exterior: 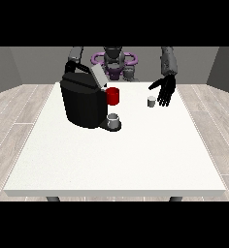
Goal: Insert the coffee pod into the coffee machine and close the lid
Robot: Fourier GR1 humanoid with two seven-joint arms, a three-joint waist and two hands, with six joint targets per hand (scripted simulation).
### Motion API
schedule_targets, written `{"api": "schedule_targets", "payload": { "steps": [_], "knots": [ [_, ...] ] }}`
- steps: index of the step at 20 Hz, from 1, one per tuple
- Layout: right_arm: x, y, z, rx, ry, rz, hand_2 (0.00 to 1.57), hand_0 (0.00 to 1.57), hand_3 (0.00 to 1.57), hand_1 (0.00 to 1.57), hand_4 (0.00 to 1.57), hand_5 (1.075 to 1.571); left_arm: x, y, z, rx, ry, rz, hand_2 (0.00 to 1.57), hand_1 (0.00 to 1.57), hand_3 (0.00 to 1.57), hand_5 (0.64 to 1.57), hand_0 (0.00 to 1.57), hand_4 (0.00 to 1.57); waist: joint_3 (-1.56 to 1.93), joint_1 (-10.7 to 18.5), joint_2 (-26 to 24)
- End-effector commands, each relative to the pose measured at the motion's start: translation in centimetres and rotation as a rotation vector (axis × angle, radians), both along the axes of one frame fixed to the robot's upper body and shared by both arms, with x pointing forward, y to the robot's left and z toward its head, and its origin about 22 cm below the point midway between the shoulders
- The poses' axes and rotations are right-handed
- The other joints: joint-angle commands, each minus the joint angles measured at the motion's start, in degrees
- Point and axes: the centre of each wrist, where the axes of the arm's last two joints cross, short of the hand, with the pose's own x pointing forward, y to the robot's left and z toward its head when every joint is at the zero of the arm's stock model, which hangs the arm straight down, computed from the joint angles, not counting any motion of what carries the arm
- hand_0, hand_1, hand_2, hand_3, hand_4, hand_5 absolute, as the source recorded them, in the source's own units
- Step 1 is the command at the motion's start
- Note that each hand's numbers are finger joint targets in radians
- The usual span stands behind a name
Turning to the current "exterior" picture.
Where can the red pod holder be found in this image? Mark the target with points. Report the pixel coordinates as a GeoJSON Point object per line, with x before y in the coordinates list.
{"type": "Point", "coordinates": [113, 96]}

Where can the pale grey machine lid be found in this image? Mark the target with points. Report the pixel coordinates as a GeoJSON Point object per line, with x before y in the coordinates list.
{"type": "Point", "coordinates": [99, 76]}

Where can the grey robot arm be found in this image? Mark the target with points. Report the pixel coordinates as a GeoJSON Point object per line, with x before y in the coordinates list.
{"type": "Point", "coordinates": [169, 61]}
{"type": "Point", "coordinates": [75, 54]}

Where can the small grey coffee pod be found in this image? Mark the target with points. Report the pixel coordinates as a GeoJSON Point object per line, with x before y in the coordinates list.
{"type": "Point", "coordinates": [151, 102]}

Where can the small grey cup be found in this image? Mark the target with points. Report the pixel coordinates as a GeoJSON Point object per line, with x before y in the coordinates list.
{"type": "Point", "coordinates": [113, 121]}

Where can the black coffee machine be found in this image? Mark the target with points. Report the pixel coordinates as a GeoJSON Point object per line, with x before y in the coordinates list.
{"type": "Point", "coordinates": [82, 100]}

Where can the grey robot trunk purple rings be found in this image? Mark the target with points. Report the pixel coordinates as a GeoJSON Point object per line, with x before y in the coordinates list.
{"type": "Point", "coordinates": [113, 61]}

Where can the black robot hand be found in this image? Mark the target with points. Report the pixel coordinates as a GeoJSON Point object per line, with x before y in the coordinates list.
{"type": "Point", "coordinates": [167, 87]}
{"type": "Point", "coordinates": [70, 67]}

